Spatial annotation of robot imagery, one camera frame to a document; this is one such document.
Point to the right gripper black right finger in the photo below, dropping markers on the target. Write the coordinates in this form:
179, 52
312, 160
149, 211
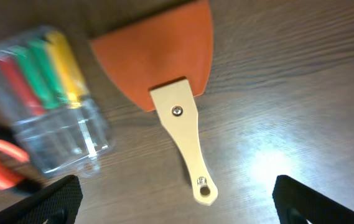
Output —
298, 203

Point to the orange black needle-nose pliers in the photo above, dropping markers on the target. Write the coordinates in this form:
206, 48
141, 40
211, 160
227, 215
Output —
9, 179

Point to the yellow screwdriver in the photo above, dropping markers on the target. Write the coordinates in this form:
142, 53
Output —
66, 66

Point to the green screwdriver left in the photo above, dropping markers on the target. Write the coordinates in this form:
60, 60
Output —
32, 73

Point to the green screwdriver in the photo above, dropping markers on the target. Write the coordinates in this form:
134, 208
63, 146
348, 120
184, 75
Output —
32, 73
38, 49

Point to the clear screwdriver set case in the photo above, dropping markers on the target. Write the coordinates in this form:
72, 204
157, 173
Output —
62, 139

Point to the orange scraper with wooden handle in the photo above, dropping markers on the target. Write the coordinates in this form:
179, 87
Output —
161, 64

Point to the green screwdriver right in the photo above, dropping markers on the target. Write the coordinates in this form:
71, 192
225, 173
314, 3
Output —
38, 49

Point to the red screwdriver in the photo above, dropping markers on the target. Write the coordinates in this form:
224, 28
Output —
19, 85

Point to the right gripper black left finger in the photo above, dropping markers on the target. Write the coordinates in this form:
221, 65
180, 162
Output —
57, 203

